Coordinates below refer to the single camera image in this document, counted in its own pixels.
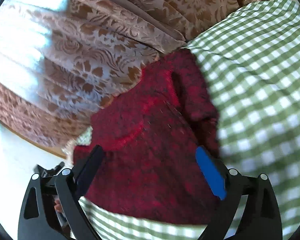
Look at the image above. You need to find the dark red knitted garment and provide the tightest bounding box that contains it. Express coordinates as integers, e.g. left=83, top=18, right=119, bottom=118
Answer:
left=74, top=49, right=219, bottom=225

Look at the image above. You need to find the green white checkered bedsheet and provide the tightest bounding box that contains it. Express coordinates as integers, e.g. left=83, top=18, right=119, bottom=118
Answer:
left=62, top=0, right=300, bottom=240

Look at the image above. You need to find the brown floral patterned curtain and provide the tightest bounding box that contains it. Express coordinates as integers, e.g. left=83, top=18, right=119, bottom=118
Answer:
left=0, top=0, right=260, bottom=147

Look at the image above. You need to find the person's left hand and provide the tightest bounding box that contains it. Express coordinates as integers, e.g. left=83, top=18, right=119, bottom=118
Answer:
left=54, top=198, right=63, bottom=213

